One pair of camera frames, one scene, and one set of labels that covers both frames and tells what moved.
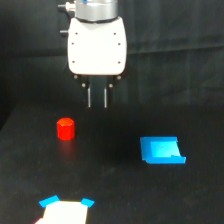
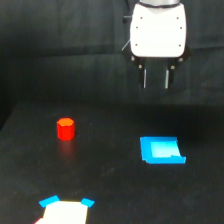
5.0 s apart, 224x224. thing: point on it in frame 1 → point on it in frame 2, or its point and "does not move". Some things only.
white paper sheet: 65,212 does not move
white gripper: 97,49 → 158,38
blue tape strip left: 44,202 does not move
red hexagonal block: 66,129 does not move
